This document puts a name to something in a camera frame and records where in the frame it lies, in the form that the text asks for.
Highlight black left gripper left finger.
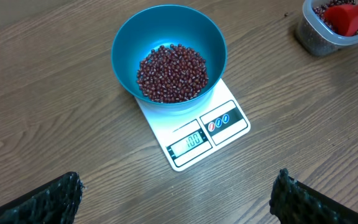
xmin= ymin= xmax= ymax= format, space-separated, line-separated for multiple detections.
xmin=0 ymin=172 xmax=83 ymax=223

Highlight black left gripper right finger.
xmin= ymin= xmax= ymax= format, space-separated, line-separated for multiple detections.
xmin=269 ymin=168 xmax=358 ymax=224

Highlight orange measuring scoop blue handle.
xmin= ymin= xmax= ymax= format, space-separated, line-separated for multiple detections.
xmin=324 ymin=4 xmax=358 ymax=37

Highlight white digital kitchen scale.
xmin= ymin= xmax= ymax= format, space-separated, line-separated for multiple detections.
xmin=137 ymin=80 xmax=250 ymax=172

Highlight red beans in bowl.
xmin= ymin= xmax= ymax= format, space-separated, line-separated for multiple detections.
xmin=136 ymin=44 xmax=209 ymax=103

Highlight blue plastic bowl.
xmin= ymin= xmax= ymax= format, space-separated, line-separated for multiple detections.
xmin=111 ymin=4 xmax=227 ymax=107

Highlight red adzuki beans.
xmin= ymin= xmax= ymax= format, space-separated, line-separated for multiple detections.
xmin=313 ymin=0 xmax=358 ymax=36

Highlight clear plastic food container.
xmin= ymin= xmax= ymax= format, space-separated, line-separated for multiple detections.
xmin=295 ymin=0 xmax=358 ymax=57

